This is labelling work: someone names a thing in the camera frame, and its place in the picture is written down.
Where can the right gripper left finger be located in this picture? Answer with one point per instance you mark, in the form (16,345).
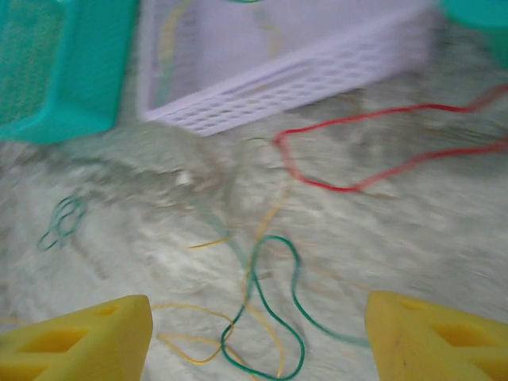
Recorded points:
(79,345)

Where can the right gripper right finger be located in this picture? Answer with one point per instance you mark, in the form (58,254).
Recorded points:
(436,341)

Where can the lilac plastic basket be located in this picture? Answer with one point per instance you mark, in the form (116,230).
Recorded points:
(337,75)

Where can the teal plastic basket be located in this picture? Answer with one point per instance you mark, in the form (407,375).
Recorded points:
(484,24)
(91,59)

